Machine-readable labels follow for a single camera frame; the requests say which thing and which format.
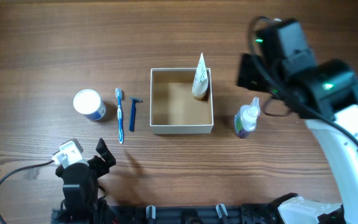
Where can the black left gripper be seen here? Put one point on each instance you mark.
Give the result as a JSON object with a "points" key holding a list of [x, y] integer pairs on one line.
{"points": [[102, 168]]}

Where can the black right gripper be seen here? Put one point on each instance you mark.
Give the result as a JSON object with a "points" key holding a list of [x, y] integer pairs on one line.
{"points": [[248, 68]]}

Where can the clear spray bottle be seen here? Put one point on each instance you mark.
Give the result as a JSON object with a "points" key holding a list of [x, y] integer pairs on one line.
{"points": [[245, 120]]}

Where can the white cream tube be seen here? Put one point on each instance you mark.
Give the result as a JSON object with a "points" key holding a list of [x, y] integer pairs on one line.
{"points": [[201, 81]]}

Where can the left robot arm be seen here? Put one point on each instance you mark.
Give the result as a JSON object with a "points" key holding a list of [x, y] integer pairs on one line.
{"points": [[80, 184]]}

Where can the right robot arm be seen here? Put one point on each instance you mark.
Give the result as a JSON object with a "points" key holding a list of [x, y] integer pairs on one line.
{"points": [[325, 96]]}

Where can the cotton swab tub blue label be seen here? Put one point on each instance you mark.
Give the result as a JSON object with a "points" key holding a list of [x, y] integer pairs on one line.
{"points": [[89, 103]]}

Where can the blue disposable razor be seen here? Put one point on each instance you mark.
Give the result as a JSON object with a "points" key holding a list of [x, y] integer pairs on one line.
{"points": [[133, 112]]}

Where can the blue white toothbrush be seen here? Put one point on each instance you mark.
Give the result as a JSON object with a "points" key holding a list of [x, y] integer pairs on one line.
{"points": [[118, 93]]}

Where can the white cardboard box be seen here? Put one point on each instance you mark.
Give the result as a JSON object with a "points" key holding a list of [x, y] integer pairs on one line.
{"points": [[173, 110]]}

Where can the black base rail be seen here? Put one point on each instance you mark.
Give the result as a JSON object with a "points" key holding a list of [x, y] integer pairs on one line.
{"points": [[241, 214]]}

